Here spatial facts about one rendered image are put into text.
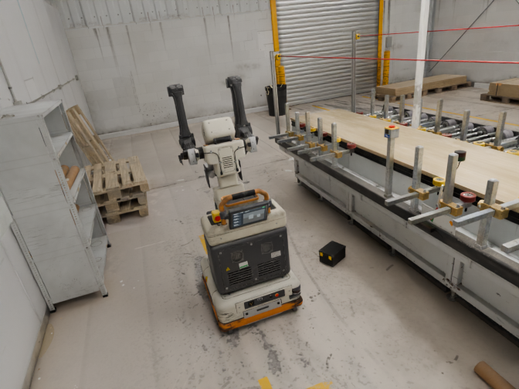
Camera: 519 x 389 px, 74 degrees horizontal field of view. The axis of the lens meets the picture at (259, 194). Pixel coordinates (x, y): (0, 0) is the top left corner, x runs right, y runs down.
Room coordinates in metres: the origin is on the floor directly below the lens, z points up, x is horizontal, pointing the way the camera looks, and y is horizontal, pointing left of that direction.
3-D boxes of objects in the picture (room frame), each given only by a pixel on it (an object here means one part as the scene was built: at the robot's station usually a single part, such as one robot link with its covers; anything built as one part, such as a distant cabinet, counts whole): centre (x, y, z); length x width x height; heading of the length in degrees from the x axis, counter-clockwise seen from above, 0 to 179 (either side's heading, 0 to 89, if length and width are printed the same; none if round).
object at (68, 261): (2.74, 1.73, 0.78); 0.90 x 0.45 x 1.55; 17
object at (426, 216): (1.71, -1.02, 0.84); 0.43 x 0.03 x 0.04; 107
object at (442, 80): (9.53, -4.70, 0.23); 2.41 x 0.77 x 0.17; 109
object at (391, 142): (2.27, -0.94, 0.93); 0.05 x 0.05 x 0.45; 17
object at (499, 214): (1.52, -1.17, 0.95); 0.14 x 0.06 x 0.05; 17
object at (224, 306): (2.18, 0.17, 0.16); 0.67 x 0.64 x 0.25; 17
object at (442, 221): (1.80, -1.06, 0.75); 0.26 x 0.01 x 0.10; 17
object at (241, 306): (1.87, 0.05, 0.23); 0.41 x 0.02 x 0.08; 107
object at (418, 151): (2.02, -1.02, 0.91); 0.04 x 0.04 x 0.48; 17
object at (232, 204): (2.07, 0.13, 0.87); 0.23 x 0.15 x 0.11; 107
